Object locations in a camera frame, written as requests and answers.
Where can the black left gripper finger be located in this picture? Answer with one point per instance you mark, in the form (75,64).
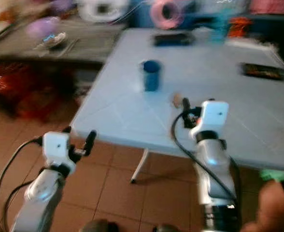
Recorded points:
(66,129)
(91,141)

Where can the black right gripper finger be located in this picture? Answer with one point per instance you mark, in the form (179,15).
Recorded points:
(186,105)

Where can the person's bare forearm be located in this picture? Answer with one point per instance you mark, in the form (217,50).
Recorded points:
(267,208)

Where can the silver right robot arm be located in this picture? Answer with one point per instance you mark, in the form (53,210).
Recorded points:
(214,174)

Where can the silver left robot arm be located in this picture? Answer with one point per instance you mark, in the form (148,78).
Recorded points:
(40,193)

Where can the wooden spoon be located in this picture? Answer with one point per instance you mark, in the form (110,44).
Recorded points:
(177,100)

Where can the blue plastic cup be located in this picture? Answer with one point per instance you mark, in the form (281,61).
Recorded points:
(151,77)

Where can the red mesh bag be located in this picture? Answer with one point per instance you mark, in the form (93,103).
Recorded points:
(21,89)

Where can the black flat device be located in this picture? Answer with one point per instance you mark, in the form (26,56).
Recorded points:
(172,39)

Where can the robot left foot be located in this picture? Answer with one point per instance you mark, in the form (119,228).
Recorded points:
(99,226)

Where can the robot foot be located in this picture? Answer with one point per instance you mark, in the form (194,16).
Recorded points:
(166,228)
(99,226)

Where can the dark grey side bench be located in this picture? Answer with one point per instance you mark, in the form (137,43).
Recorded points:
(93,46)

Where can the small white dish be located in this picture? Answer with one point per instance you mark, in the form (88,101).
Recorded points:
(57,40)

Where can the orange object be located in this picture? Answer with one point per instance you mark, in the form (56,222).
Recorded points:
(240,27)

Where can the green object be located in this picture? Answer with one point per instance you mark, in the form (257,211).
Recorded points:
(275,175)

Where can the blue plastic container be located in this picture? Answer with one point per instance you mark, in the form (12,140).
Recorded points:
(143,13)

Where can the purple round object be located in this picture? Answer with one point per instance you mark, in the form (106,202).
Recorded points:
(43,27)

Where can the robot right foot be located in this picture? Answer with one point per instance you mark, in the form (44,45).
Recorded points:
(166,228)

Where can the pink red cloth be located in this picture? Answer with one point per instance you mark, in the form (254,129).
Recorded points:
(273,6)

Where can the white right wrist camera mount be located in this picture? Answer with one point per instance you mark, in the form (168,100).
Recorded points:
(212,116)

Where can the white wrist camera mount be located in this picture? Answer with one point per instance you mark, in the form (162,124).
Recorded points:
(212,116)
(56,147)

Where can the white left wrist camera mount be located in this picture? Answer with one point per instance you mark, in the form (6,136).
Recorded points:
(56,147)

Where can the white table leg frame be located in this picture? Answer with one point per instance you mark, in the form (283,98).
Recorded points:
(139,166)

